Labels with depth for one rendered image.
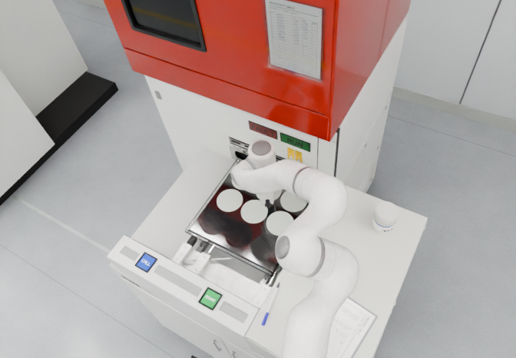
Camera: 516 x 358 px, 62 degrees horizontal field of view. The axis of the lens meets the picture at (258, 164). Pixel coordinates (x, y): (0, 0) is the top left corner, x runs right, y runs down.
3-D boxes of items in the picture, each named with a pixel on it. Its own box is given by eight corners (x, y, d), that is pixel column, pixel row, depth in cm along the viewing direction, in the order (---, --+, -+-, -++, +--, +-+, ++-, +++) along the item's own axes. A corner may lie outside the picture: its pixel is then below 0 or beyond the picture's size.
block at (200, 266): (203, 254, 153) (202, 251, 150) (212, 259, 152) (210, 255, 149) (191, 273, 149) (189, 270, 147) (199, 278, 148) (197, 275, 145)
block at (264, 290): (263, 286, 144) (262, 283, 142) (272, 290, 143) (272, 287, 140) (251, 307, 140) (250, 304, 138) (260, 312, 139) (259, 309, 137)
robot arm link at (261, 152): (259, 188, 140) (282, 174, 143) (256, 164, 130) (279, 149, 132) (245, 172, 145) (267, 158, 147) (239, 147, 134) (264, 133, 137)
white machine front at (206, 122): (170, 128, 199) (143, 60, 167) (334, 195, 169) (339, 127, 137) (166, 133, 198) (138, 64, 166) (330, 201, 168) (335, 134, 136)
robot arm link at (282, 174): (280, 220, 115) (234, 188, 141) (326, 188, 119) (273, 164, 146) (267, 193, 111) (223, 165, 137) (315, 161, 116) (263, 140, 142)
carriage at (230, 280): (186, 247, 158) (183, 244, 156) (272, 293, 145) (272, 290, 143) (173, 266, 155) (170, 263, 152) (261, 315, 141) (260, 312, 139)
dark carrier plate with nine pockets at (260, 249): (239, 162, 174) (239, 161, 174) (316, 194, 162) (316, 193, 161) (190, 230, 158) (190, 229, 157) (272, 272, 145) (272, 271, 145)
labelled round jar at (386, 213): (376, 213, 147) (380, 197, 139) (397, 220, 144) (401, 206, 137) (368, 229, 143) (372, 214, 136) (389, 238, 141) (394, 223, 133)
